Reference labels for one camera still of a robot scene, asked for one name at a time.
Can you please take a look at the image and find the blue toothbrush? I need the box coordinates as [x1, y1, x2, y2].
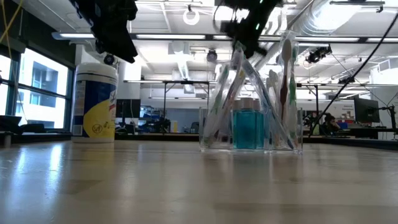
[241, 57, 296, 151]

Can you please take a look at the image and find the maroon toothbrush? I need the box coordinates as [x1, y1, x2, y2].
[277, 30, 300, 147]

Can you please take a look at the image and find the clear acrylic organizer box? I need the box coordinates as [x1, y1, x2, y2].
[198, 106, 304, 154]

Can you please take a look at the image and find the disinfecting wipes canister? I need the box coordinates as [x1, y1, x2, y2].
[70, 62, 119, 143]

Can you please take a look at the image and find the small black monitor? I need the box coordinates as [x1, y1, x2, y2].
[115, 98, 141, 118]

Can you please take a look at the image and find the large office window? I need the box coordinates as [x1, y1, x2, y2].
[0, 46, 75, 131]

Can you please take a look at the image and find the person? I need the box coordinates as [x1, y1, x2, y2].
[322, 112, 343, 136]

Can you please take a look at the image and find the black desk monitor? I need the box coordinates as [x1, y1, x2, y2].
[353, 98, 381, 124]

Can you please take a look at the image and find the black workstation frame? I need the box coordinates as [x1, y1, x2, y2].
[123, 80, 213, 125]
[297, 82, 321, 119]

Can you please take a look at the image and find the silver ventilation duct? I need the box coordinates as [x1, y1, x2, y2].
[273, 0, 346, 66]

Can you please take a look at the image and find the black ceiling-mounted camera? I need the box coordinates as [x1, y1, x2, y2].
[305, 45, 333, 65]
[338, 75, 356, 85]

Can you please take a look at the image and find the white ring ceiling lamp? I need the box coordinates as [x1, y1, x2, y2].
[182, 8, 200, 26]

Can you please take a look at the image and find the yellow hanging cable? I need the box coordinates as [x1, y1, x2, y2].
[0, 0, 25, 60]

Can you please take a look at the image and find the black aluminium table frame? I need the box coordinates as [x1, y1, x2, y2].
[0, 132, 398, 152]

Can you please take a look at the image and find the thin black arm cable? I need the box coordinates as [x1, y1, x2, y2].
[309, 12, 398, 138]

